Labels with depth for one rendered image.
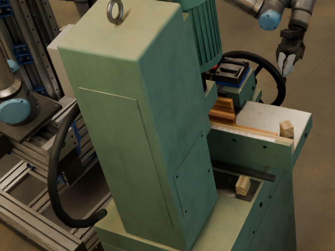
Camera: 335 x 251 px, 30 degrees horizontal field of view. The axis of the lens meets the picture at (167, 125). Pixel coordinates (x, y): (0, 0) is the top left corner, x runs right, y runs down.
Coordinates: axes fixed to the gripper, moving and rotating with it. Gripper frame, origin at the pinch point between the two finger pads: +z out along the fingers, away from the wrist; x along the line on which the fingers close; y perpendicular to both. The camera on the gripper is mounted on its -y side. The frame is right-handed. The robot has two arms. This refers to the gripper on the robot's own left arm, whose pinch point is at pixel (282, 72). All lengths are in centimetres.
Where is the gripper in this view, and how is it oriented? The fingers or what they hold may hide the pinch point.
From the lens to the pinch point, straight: 230.8
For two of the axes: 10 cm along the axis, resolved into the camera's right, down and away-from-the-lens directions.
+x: -8.8, -2.0, 4.4
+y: 3.8, 2.8, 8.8
